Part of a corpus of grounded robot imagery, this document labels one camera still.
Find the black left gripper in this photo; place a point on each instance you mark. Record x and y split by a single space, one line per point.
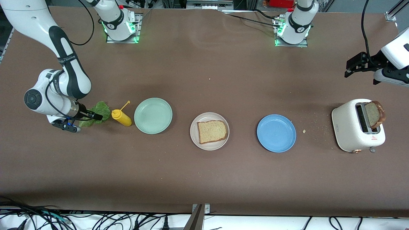
371 61

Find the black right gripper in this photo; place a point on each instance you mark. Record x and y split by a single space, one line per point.
84 112

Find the green lettuce leaf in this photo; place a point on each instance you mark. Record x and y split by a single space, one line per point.
104 110

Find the yellow squeeze bottle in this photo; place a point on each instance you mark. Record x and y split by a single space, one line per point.
124 120

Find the dark crust bread slice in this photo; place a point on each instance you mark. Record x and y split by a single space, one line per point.
372 115

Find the light crust bread slice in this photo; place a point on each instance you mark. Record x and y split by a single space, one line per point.
212 131

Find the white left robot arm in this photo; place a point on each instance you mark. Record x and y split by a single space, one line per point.
297 22

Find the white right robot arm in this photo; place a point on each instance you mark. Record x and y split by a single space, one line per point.
64 57

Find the green plate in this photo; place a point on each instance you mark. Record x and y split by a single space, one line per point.
153 115

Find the blue plate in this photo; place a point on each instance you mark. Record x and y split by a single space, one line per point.
276 133

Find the beige plate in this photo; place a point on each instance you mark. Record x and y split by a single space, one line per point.
209 145

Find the aluminium profile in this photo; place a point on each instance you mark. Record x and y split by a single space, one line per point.
391 16

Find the white toaster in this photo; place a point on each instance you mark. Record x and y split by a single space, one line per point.
346 127

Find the red box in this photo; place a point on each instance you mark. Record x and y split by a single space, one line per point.
281 3

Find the black power plug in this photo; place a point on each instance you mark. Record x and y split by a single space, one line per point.
165 223

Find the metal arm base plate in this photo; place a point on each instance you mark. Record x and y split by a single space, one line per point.
303 45
110 40

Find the aluminium table edge rail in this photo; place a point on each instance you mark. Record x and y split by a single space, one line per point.
6 44

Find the grey metal post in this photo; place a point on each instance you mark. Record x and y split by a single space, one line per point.
195 220

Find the small metal bracket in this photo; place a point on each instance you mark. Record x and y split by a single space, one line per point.
207 209

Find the silver metal frame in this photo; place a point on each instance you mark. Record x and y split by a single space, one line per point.
209 4

